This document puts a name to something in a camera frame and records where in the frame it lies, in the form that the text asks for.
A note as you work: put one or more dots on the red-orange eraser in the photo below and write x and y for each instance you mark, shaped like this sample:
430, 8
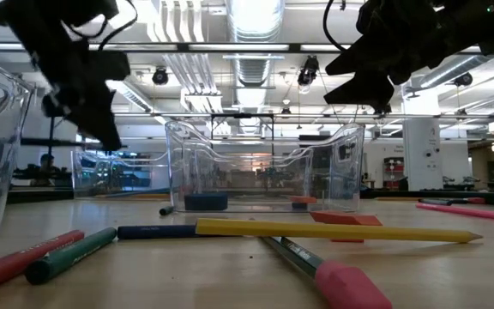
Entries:
345, 219
303, 199

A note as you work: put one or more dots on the red cabinet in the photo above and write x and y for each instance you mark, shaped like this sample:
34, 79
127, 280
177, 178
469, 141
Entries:
393, 171

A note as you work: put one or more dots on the person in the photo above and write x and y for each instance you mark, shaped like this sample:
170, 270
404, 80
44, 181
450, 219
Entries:
47, 163

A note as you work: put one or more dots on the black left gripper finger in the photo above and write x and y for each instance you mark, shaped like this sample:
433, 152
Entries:
88, 116
110, 66

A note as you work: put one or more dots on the silver ventilation duct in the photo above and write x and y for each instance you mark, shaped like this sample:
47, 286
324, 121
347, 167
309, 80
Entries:
255, 21

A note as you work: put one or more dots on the black ceiling lamp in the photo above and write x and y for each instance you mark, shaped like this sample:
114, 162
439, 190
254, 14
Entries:
309, 70
383, 110
462, 79
160, 76

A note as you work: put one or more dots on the black pen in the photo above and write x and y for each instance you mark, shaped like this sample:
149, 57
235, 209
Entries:
157, 232

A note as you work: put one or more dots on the white column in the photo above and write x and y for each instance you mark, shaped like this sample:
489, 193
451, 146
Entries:
423, 163

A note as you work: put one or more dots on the green crayon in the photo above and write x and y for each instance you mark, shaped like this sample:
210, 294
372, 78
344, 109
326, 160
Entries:
69, 255

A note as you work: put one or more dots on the small blue eraser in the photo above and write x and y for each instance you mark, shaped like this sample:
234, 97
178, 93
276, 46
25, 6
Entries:
299, 206

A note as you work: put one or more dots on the dark teal crayon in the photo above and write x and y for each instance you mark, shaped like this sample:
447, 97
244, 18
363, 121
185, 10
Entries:
166, 210

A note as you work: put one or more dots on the black overhead crossbar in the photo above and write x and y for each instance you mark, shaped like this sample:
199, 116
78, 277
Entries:
295, 48

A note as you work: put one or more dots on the distant black rack frame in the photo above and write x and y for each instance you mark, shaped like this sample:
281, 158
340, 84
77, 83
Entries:
242, 115

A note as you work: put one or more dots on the green pencil pink eraser cap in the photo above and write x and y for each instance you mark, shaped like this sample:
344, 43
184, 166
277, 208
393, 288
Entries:
345, 287

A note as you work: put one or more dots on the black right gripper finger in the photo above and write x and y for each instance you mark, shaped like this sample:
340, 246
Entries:
367, 92
367, 58

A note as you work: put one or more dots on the large blue eraser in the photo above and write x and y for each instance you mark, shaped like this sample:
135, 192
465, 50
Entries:
206, 201

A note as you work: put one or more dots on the yellow pencil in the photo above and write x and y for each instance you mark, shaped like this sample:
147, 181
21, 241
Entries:
315, 230

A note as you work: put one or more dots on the red crayon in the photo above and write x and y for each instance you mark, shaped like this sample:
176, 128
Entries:
15, 262

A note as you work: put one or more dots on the silver slanted duct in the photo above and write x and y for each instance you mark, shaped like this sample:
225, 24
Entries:
457, 72

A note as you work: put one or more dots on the pink printed eraser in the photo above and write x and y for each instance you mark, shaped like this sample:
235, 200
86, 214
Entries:
345, 240

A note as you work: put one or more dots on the grey crayon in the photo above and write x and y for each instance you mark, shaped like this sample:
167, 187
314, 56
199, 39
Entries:
433, 201

